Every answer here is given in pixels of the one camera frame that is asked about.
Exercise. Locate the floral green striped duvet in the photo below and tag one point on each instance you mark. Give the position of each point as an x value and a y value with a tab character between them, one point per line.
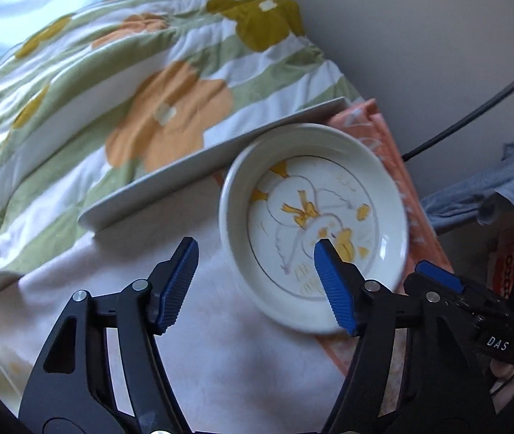
103	96

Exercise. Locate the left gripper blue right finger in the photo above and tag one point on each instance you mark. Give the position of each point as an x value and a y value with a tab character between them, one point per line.
442	388

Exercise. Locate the grey hanging garment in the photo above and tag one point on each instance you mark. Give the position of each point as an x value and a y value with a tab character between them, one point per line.
481	197

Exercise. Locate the black clothes rack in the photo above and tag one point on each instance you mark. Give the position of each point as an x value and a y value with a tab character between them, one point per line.
495	100

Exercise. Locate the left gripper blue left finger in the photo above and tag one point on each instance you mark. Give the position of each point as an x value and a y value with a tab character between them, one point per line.
70	389

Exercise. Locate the small duck pattern plate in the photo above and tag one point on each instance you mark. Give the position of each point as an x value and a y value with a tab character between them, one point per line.
292	187

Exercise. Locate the right white table rail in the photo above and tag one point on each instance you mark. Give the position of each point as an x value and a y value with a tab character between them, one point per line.
152	187

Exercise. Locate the white floral tablecloth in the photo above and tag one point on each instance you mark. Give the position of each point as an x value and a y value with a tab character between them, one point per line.
229	365

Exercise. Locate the person's right hand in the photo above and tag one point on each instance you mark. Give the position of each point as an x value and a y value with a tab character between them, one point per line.
502	390

